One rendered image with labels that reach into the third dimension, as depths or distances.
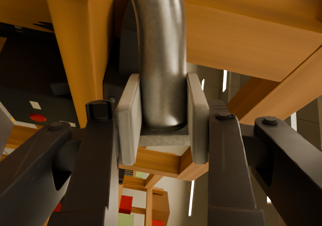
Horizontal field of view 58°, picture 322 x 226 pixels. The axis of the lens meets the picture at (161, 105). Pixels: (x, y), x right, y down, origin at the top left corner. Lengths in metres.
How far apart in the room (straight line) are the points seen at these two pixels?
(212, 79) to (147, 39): 11.36
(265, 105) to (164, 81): 0.50
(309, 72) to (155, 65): 0.41
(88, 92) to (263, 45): 0.27
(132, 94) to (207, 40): 0.33
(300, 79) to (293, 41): 0.11
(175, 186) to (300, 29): 9.48
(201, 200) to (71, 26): 9.79
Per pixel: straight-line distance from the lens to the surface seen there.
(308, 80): 0.58
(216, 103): 0.16
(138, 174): 9.18
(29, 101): 0.56
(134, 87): 0.17
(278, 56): 0.51
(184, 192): 9.90
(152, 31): 0.17
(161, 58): 0.17
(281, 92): 0.61
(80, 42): 0.32
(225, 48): 0.49
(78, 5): 0.28
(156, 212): 4.51
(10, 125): 0.99
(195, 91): 0.16
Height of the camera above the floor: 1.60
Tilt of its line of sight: 5 degrees up
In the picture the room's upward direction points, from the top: 101 degrees clockwise
